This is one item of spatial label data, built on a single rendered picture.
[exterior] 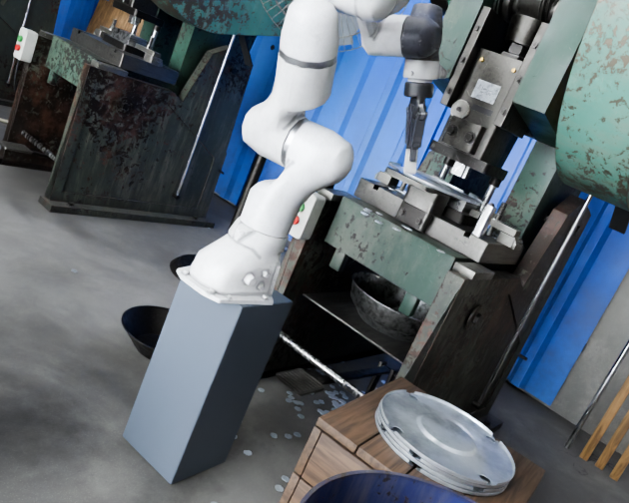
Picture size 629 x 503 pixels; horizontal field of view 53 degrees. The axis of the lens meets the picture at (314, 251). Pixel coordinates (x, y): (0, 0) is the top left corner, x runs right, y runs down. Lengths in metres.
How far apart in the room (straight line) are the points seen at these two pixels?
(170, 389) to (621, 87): 1.14
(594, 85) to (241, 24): 1.75
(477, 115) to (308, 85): 0.75
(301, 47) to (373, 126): 2.25
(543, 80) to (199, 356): 1.09
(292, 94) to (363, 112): 2.28
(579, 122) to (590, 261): 1.46
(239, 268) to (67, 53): 1.95
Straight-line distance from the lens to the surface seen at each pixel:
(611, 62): 1.45
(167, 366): 1.44
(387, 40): 1.56
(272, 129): 1.27
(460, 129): 1.81
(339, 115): 3.52
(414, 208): 1.77
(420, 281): 1.68
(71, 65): 3.00
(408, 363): 1.65
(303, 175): 1.25
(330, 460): 1.23
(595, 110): 1.49
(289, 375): 1.75
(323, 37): 1.16
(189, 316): 1.38
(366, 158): 3.40
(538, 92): 1.74
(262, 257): 1.30
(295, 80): 1.19
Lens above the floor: 0.92
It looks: 14 degrees down
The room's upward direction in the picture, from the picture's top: 23 degrees clockwise
